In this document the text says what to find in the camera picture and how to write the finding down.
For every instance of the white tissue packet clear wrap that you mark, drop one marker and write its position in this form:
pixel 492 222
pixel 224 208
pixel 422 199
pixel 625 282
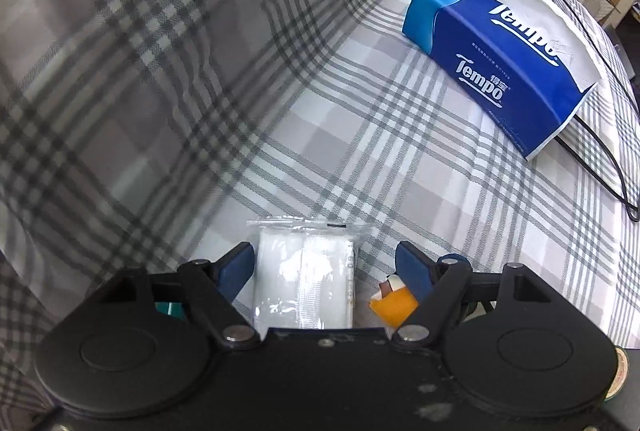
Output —
pixel 300 276

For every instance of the blue tissue pack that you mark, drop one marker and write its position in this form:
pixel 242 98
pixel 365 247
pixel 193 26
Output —
pixel 490 61

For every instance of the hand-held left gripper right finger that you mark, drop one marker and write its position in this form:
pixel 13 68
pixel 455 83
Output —
pixel 413 272

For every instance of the grey plaid bedsheet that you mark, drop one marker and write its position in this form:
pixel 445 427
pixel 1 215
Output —
pixel 360 151

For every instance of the teal object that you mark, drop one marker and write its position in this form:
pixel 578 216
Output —
pixel 167 309

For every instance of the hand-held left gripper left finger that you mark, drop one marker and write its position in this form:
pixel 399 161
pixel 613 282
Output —
pixel 239 270

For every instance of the black chair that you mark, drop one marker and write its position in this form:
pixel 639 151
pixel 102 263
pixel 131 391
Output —
pixel 625 56

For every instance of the green tape roll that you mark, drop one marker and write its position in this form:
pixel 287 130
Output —
pixel 621 368

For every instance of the colourful patterned scarf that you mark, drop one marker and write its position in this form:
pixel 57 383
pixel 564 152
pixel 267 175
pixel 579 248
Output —
pixel 395 306

